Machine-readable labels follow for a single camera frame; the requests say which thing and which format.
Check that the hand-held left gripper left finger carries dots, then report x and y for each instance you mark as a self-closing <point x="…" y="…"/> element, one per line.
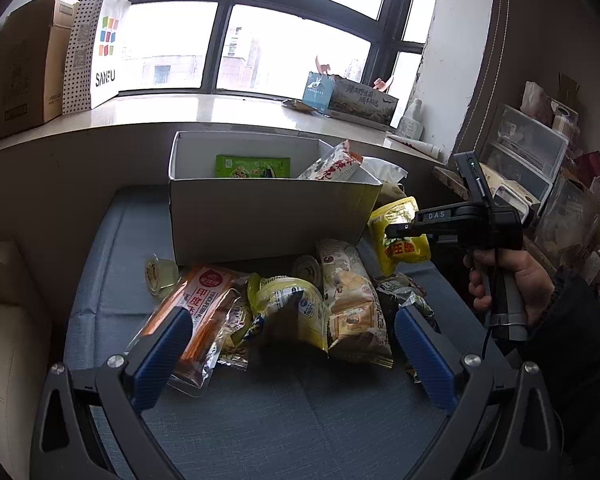
<point x="160" y="360"/>

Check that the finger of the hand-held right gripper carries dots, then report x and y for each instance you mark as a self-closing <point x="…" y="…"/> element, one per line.
<point x="405" y="230"/>

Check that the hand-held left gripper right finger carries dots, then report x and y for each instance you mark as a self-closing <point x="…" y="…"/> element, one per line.
<point x="425" y="360"/>

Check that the yellow snack pouch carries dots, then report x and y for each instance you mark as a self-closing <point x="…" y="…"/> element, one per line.
<point x="402" y="252"/>

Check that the dark green snack packet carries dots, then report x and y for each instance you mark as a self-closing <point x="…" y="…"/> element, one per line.
<point x="405" y="295"/>

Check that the orange snack packet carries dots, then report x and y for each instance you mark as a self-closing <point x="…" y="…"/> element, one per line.
<point x="200" y="295"/>

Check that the small gold snack packet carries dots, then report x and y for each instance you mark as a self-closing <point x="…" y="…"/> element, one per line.
<point x="237" y="330"/>

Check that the clear jelly cup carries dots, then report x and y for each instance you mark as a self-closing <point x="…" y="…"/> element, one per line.
<point x="160" y="275"/>

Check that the beige biscuit packet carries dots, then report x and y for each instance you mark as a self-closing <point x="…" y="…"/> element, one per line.
<point x="352" y="310"/>

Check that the yellow white snack packet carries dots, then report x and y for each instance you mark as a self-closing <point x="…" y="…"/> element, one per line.
<point x="285" y="300"/>

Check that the white cardboard box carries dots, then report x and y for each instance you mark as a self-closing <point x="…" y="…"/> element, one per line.
<point x="260" y="220"/>

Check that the person's right forearm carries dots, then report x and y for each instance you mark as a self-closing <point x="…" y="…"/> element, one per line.
<point x="580" y="360"/>

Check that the person's right hand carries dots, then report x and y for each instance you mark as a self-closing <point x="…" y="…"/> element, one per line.
<point x="535" y="280"/>

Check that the cream tissue pack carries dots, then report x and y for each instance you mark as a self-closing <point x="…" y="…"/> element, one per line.
<point x="387" y="180"/>

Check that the curved marble shelf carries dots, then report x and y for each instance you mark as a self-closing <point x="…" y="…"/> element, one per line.
<point x="450" y="180"/>

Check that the clear plastic bag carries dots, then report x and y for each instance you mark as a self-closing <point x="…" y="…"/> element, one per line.
<point x="567" y="220"/>

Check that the clear plastic drawer unit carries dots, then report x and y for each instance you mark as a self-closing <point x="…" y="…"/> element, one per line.
<point x="530" y="145"/>

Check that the white cream tube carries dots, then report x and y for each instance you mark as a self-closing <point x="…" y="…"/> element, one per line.
<point x="415" y="146"/>

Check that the red white snack packet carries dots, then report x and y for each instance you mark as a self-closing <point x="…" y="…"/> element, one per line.
<point x="332" y="162"/>

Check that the white plastic bottle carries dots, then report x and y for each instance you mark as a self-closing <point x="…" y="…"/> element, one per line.
<point x="410" y="122"/>

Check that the dark red box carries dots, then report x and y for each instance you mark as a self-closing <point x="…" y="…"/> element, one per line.
<point x="591" y="167"/>

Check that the printed landscape gift box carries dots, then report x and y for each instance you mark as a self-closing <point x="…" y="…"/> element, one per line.
<point x="360" y="105"/>

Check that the blue table cloth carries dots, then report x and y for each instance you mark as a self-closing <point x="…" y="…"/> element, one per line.
<point x="290" y="420"/>

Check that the pink plastic piece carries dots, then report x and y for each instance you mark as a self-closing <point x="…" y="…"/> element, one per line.
<point x="323" y="66"/>
<point x="382" y="85"/>

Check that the cream leather chair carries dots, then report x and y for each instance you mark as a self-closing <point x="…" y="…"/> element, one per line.
<point x="10" y="340"/>

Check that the white dotted shopping bag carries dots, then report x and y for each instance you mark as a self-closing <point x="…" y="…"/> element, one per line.
<point x="102" y="50"/>

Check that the brown cardboard box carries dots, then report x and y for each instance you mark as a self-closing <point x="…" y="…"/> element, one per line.
<point x="25" y="70"/>

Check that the dark window frame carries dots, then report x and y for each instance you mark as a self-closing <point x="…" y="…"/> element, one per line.
<point x="225" y="7"/>

